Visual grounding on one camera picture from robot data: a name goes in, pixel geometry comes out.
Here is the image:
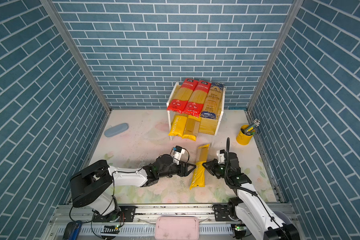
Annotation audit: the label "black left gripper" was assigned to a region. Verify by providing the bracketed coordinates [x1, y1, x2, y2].
[158, 159, 197, 179]

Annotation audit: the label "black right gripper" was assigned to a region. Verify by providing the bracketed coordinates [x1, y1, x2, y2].
[202, 158, 231, 179]

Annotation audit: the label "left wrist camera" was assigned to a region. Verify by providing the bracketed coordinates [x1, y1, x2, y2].
[170, 146, 190, 165]

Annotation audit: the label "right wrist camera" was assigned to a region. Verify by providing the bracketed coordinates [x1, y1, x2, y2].
[217, 150, 226, 165]

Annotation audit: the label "wooden two-tier shelf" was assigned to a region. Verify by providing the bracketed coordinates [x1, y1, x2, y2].
[167, 79, 225, 141]

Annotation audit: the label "blue glasses case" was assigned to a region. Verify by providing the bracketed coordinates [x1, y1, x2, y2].
[104, 123, 129, 138]

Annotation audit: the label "blue MoliPasta spaghetti bag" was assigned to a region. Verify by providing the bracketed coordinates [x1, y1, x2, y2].
[200, 83, 225, 120]

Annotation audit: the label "yellow pen cup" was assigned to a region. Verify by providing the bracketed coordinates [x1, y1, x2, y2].
[236, 125, 256, 146]

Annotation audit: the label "yellow Pastatime bag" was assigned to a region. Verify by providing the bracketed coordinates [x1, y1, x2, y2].
[169, 114, 188, 138]
[190, 144, 210, 190]

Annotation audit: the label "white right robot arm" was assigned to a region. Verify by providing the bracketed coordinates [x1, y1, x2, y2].
[202, 150, 300, 240]

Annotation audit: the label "red spaghetti bag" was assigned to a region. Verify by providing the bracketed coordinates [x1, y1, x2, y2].
[167, 79, 199, 113]
[183, 81, 211, 118]

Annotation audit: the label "blue black handled tool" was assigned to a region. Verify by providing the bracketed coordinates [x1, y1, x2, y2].
[63, 221, 83, 240]

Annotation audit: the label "pink tray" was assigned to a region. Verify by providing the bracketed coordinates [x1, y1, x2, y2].
[155, 216, 200, 240]

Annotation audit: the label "lavender mug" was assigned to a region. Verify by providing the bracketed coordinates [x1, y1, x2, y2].
[274, 211, 292, 227]

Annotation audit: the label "pens in cup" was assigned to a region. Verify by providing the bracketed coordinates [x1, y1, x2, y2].
[242, 119, 261, 136]

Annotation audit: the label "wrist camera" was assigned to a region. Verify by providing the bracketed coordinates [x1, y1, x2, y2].
[217, 150, 226, 165]
[170, 146, 190, 165]

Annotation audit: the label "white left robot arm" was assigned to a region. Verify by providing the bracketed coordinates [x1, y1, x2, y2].
[70, 154, 197, 223]

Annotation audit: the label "yellow pasta bag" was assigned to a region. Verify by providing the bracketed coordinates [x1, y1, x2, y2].
[183, 116, 201, 141]

